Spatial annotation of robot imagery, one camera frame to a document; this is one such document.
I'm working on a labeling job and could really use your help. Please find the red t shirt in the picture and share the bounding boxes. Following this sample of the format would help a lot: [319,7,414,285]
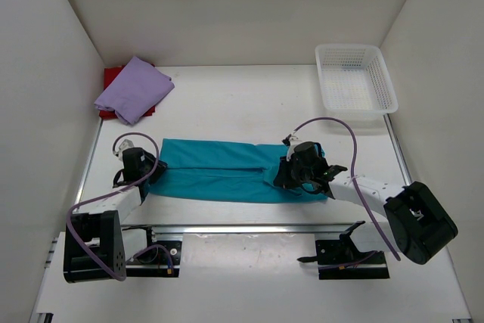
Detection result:
[98,67,157,121]

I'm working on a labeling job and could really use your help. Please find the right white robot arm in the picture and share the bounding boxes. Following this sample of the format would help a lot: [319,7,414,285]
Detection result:
[274,138,458,265]

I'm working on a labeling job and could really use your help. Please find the teal t shirt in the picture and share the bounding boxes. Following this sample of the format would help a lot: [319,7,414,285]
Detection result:
[150,138,327,203]

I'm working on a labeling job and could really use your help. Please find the lilac t shirt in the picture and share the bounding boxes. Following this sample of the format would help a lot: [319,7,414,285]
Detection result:
[94,56,175,126]

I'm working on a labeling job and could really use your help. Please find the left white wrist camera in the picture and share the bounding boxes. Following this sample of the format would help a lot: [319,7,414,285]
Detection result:
[113,139,134,161]

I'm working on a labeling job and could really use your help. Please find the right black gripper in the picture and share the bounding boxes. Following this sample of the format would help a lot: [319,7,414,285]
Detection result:
[274,155,313,190]

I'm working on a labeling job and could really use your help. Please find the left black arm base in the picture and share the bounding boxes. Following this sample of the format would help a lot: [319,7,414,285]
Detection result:
[123,225,183,278]

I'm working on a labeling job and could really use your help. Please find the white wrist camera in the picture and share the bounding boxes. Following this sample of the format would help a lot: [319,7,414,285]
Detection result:
[113,139,134,161]
[283,134,302,161]

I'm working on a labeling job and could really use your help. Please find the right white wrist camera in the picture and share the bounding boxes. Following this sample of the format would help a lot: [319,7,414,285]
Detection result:
[283,134,302,161]

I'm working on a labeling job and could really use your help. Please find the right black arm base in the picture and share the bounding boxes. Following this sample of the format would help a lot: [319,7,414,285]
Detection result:
[297,221,389,280]

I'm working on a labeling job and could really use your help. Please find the white plastic basket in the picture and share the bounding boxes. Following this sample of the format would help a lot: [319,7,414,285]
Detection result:
[315,44,399,122]

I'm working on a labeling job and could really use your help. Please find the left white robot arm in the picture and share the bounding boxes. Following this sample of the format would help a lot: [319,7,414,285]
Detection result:
[64,147,175,283]

